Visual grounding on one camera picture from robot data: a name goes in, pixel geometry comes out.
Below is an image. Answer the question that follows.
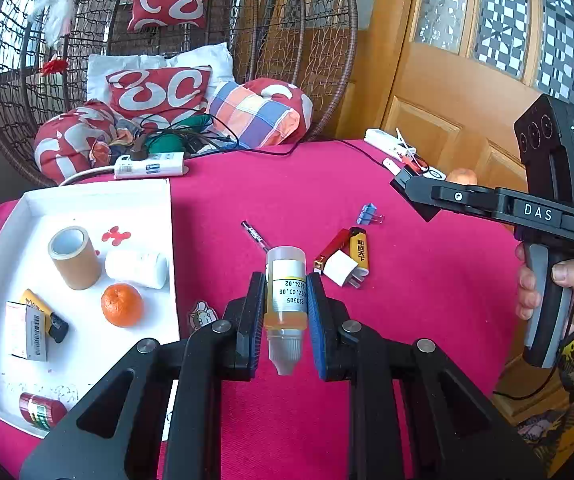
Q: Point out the plaid checked cushion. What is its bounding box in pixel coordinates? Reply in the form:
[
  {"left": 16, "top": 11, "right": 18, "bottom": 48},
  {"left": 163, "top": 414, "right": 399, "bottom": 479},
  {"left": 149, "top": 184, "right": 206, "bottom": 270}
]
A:
[{"left": 207, "top": 81, "right": 300, "bottom": 148}]

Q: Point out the white pill bottle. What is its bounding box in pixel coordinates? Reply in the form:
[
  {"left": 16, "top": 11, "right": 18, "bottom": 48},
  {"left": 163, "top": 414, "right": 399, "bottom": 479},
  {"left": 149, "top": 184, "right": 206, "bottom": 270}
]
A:
[{"left": 104, "top": 250, "right": 168, "bottom": 289}]

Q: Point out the person's plaid clothing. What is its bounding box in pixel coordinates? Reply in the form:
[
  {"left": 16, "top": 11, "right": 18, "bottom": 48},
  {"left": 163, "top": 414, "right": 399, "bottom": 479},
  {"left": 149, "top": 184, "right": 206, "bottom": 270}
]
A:
[{"left": 517, "top": 400, "right": 574, "bottom": 478}]

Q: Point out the black pen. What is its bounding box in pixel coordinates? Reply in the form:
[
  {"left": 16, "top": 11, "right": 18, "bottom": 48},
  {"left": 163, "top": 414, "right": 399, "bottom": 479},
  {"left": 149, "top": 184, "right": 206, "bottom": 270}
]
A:
[{"left": 241, "top": 220, "right": 272, "bottom": 253}]

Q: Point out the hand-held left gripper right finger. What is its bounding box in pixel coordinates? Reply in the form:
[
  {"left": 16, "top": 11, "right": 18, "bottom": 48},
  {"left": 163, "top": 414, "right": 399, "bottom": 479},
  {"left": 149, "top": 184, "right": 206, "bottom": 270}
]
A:
[{"left": 306, "top": 272, "right": 548, "bottom": 480}]

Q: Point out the apple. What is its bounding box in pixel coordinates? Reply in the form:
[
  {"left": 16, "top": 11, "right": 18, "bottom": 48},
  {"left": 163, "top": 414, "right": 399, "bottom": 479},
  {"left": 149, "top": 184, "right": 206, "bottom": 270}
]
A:
[{"left": 444, "top": 167, "right": 478, "bottom": 186}]

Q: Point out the red lighter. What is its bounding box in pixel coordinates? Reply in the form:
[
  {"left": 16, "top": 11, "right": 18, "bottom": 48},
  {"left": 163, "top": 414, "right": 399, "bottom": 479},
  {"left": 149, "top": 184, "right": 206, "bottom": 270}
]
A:
[{"left": 313, "top": 228, "right": 352, "bottom": 273}]

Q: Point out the white power strip right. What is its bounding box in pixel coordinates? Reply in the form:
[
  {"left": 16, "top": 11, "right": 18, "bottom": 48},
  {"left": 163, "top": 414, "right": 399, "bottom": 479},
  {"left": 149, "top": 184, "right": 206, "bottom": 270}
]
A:
[{"left": 365, "top": 129, "right": 418, "bottom": 161}]

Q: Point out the white pillow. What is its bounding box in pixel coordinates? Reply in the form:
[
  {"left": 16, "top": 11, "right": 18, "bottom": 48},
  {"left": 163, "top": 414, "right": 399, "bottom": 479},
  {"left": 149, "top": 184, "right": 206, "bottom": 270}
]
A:
[{"left": 87, "top": 42, "right": 235, "bottom": 106}]

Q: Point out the white plug adapter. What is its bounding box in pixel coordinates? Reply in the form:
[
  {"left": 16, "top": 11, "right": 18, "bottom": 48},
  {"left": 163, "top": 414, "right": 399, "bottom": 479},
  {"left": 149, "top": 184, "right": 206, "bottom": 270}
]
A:
[{"left": 324, "top": 252, "right": 369, "bottom": 288}]

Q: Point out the pink white medicine box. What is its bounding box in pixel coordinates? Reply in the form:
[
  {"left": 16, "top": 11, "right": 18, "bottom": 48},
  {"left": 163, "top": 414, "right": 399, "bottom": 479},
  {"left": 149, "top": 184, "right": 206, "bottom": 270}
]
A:
[{"left": 6, "top": 301, "right": 48, "bottom": 362}]

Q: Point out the brown tape roll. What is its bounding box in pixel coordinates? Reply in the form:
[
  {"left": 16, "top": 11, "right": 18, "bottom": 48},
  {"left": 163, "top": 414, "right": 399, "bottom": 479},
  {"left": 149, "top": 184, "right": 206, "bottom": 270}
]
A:
[{"left": 48, "top": 226, "right": 102, "bottom": 291}]

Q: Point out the yellow liquid dropper bottle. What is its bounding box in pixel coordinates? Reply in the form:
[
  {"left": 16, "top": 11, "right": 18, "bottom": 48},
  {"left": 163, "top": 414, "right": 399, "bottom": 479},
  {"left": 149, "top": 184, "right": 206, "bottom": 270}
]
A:
[{"left": 264, "top": 246, "right": 308, "bottom": 376}]

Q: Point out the white feather dreamcatcher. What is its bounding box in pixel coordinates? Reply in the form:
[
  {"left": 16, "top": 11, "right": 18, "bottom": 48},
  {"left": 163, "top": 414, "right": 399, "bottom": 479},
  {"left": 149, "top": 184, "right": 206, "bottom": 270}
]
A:
[{"left": 32, "top": 0, "right": 112, "bottom": 46}]

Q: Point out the small red can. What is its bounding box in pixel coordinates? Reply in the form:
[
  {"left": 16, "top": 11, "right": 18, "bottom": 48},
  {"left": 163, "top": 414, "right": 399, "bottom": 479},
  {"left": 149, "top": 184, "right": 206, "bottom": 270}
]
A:
[{"left": 19, "top": 392, "right": 68, "bottom": 431}]

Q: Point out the round red white cushion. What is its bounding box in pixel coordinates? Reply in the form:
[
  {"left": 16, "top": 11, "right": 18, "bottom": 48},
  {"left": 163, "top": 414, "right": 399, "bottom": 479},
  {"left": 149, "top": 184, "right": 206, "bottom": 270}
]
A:
[{"left": 34, "top": 100, "right": 132, "bottom": 186}]

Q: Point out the wicker hanging chair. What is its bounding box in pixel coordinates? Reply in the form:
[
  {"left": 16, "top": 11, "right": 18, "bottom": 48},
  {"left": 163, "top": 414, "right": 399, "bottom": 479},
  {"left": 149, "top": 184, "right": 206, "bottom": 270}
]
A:
[{"left": 0, "top": 0, "right": 359, "bottom": 188}]

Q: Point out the yellow lighter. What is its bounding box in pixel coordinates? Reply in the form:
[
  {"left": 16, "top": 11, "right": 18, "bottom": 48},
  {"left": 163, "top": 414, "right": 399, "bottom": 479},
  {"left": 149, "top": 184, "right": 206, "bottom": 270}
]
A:
[
  {"left": 19, "top": 288, "right": 70, "bottom": 343},
  {"left": 349, "top": 227, "right": 371, "bottom": 276}
]

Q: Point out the magenta tablecloth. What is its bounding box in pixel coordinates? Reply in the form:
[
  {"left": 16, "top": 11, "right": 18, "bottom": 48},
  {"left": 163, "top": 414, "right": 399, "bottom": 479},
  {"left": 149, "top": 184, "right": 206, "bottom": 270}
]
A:
[{"left": 0, "top": 137, "right": 563, "bottom": 480}]

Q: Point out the white cardboard tray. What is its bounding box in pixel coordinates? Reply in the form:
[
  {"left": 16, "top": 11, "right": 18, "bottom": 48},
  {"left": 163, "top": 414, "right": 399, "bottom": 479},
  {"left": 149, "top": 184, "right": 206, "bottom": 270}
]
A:
[{"left": 0, "top": 177, "right": 180, "bottom": 438}]

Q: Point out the white cable tie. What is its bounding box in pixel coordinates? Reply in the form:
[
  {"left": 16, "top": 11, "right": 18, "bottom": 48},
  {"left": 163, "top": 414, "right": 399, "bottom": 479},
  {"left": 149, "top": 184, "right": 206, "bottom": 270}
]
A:
[{"left": 394, "top": 130, "right": 418, "bottom": 155}]

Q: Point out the green cloth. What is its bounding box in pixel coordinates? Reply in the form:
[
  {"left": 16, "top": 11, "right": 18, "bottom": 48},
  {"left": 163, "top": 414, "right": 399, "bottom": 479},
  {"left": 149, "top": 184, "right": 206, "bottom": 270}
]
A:
[{"left": 147, "top": 115, "right": 213, "bottom": 153}]

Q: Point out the white power cord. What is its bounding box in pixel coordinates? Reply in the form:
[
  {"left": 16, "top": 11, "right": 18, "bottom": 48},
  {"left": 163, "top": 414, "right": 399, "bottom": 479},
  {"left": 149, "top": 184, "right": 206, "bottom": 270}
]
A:
[{"left": 59, "top": 166, "right": 118, "bottom": 187}]

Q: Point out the small hanging red cushion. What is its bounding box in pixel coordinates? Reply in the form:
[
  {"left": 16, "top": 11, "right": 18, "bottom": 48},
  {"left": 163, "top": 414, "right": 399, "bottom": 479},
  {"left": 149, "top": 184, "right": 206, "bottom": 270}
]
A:
[{"left": 127, "top": 0, "right": 212, "bottom": 32}]

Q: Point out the white power strip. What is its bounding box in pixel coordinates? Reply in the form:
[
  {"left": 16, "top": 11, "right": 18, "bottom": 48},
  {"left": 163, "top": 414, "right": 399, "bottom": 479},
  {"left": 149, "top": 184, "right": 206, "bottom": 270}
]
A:
[
  {"left": 365, "top": 129, "right": 418, "bottom": 161},
  {"left": 113, "top": 151, "right": 188, "bottom": 180}
]

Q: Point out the red cushion with white ring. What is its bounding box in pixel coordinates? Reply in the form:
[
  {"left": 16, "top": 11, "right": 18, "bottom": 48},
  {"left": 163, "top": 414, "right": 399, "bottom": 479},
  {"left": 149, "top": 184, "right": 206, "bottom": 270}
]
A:
[{"left": 244, "top": 78, "right": 314, "bottom": 143}]

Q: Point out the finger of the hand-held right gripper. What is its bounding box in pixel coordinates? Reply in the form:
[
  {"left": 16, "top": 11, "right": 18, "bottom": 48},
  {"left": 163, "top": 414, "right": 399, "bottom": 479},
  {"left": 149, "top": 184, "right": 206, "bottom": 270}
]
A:
[{"left": 419, "top": 180, "right": 499, "bottom": 219}]

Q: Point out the square red white cushion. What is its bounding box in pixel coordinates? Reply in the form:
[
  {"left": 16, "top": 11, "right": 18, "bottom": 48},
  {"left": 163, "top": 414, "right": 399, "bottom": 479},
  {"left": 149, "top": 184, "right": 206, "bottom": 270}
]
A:
[{"left": 106, "top": 66, "right": 213, "bottom": 126}]

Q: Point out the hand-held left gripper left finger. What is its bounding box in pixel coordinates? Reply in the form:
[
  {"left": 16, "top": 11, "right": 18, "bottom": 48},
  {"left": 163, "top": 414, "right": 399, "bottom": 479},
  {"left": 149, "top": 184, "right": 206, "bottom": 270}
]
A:
[{"left": 19, "top": 271, "right": 268, "bottom": 480}]

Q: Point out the thin black cable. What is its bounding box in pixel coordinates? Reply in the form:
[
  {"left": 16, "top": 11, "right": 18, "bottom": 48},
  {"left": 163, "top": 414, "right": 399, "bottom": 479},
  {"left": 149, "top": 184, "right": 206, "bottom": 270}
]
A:
[{"left": 237, "top": 137, "right": 403, "bottom": 171}]

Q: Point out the tangerine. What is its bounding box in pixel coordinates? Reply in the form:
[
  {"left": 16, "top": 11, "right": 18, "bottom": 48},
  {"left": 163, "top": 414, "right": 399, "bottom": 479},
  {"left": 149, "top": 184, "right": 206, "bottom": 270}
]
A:
[{"left": 101, "top": 283, "right": 144, "bottom": 328}]

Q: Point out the cartoon keychain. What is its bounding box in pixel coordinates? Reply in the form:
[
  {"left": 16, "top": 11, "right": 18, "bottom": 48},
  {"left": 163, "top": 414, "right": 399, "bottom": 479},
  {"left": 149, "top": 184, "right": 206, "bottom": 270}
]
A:
[{"left": 187, "top": 301, "right": 218, "bottom": 333}]

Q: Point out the blue binder clip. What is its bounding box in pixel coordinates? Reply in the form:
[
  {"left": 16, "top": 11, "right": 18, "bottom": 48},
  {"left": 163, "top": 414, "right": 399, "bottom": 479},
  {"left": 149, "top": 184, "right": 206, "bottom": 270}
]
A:
[{"left": 357, "top": 203, "right": 385, "bottom": 226}]

